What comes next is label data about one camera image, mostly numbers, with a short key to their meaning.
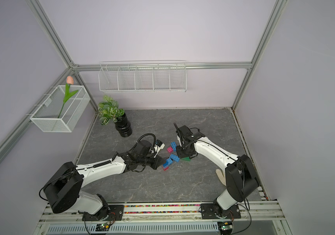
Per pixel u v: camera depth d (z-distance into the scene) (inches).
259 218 28.6
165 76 39.5
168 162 33.5
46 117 27.6
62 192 16.8
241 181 17.2
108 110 32.7
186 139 25.2
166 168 34.5
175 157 36.0
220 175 34.0
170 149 37.7
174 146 37.9
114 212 29.0
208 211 29.0
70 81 31.2
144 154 26.9
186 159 36.0
